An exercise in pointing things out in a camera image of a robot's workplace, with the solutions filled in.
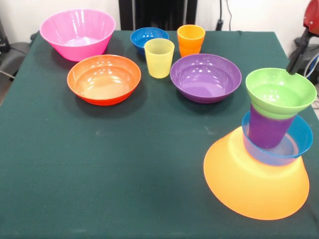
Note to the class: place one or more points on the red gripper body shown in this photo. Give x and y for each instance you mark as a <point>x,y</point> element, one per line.
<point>313,17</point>

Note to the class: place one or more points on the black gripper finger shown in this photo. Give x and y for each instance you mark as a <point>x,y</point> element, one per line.
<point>297,57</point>

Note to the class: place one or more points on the green bowl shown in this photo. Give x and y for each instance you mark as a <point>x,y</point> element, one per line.
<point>279,92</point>

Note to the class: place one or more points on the purple cup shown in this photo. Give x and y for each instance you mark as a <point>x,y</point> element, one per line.
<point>269,132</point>

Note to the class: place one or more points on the light blue bowl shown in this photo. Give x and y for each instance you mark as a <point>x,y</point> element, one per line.
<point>302,139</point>

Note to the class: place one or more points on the large yellow-orange bowl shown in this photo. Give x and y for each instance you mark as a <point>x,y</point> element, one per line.
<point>249,191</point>

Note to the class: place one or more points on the red bowl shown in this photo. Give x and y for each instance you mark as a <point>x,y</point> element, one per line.
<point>104,82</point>

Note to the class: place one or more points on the purple bowl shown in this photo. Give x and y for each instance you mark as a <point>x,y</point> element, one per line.
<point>204,79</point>

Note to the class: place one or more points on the orange cup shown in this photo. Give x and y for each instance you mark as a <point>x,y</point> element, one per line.
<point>190,41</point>

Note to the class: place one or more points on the yellow cup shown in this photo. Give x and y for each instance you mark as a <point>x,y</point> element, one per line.
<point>159,62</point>

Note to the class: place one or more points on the dark blue bowl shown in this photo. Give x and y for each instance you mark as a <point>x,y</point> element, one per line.
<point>140,37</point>

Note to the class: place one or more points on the dark green tablecloth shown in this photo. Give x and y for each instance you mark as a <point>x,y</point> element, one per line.
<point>99,161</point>

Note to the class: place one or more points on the pink bowl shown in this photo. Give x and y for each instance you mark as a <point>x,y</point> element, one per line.
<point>74,30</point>

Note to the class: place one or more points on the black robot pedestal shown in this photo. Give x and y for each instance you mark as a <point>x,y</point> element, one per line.
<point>159,12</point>

